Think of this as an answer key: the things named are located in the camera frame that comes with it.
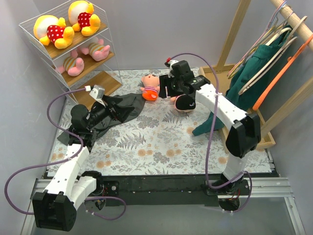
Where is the pink pig plush striped hat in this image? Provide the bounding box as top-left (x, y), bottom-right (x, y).
top-left (55, 49), bottom-right (85, 76)

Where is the pink frog plush striped shirt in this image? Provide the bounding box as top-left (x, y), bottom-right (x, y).
top-left (78, 37), bottom-right (111, 62)

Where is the yellow bear plush polka shirt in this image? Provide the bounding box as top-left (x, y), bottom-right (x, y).
top-left (68, 0), bottom-right (101, 37)

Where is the orange bear plush polka shirt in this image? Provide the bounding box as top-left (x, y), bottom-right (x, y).
top-left (33, 15), bottom-right (74, 49)

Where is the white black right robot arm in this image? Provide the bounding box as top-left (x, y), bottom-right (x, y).
top-left (159, 58), bottom-right (261, 195)

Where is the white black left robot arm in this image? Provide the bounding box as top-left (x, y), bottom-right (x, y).
top-left (32, 95), bottom-right (134, 232)

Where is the dark grey cloth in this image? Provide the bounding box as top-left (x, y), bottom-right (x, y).
top-left (68, 93), bottom-right (145, 140)

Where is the small orange striped plush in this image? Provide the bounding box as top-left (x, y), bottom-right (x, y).
top-left (170, 94), bottom-right (196, 113)

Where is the peach doll plush striped shirt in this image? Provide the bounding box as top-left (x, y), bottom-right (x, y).
top-left (140, 74), bottom-right (160, 101)

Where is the wooden clothes rack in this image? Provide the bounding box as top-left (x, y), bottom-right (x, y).
top-left (198, 0), bottom-right (313, 151)

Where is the floral table mat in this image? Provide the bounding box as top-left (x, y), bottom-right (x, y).
top-left (48, 67), bottom-right (272, 176)

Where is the dark green garment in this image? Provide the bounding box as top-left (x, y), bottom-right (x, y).
top-left (192, 24), bottom-right (298, 137)

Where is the orange plastic hanger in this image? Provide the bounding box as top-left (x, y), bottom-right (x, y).
top-left (252, 35), bottom-right (313, 111)

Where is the beige wooden hanger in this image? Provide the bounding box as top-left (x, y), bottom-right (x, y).
top-left (238, 16), bottom-right (308, 95)

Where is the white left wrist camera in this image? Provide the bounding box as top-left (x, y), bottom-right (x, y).
top-left (85, 85), bottom-right (105, 105)

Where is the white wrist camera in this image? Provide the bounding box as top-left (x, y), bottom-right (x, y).
top-left (164, 58), bottom-right (179, 73)
top-left (85, 85), bottom-right (105, 105)

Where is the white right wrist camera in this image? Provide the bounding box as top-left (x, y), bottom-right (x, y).
top-left (164, 58), bottom-right (179, 73)

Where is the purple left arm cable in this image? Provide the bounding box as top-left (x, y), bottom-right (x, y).
top-left (4, 89), bottom-right (127, 220)

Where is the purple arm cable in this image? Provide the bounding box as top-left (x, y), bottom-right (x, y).
top-left (168, 53), bottom-right (252, 213)
top-left (4, 89), bottom-right (127, 220)

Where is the white wire wooden shelf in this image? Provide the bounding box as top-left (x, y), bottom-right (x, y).
top-left (19, 0), bottom-right (121, 95)

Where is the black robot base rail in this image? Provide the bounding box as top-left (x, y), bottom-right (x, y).
top-left (31, 175), bottom-right (294, 209)

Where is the pink wire hanger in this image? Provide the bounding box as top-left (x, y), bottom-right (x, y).
top-left (227, 0), bottom-right (287, 79)

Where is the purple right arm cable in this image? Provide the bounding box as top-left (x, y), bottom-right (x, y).
top-left (168, 53), bottom-right (252, 213)

